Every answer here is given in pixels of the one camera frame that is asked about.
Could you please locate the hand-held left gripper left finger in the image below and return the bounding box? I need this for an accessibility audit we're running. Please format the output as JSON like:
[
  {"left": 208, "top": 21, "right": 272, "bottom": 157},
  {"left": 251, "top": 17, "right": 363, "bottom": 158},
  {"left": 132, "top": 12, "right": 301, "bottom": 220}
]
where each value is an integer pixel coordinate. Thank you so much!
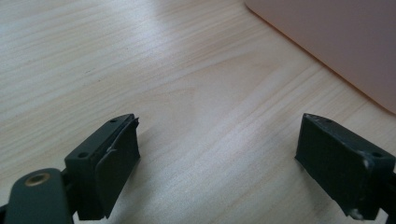
[{"left": 64, "top": 113, "right": 142, "bottom": 221}]

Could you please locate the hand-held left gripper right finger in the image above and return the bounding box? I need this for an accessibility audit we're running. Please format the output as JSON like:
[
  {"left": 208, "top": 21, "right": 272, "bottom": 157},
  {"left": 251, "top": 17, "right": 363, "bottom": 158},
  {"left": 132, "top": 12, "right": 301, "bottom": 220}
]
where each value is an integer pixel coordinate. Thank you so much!
[{"left": 294, "top": 112, "right": 396, "bottom": 220}]

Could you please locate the pink storage box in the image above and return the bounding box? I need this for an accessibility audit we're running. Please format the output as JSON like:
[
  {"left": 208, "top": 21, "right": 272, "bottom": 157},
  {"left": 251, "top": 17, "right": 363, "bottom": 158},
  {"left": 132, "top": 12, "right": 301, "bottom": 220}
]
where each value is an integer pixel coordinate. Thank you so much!
[{"left": 244, "top": 0, "right": 396, "bottom": 116}]

